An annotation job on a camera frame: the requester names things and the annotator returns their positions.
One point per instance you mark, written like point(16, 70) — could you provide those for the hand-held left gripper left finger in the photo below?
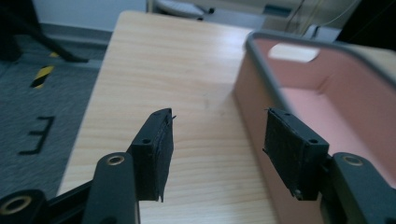
point(152, 161)

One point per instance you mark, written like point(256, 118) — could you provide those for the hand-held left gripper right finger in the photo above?
point(292, 155)

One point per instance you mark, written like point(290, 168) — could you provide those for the pink storage box grey rim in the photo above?
point(348, 105)

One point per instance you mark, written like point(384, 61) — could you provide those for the white round base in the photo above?
point(179, 7)

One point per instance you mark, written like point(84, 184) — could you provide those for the black stand leg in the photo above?
point(46, 42)

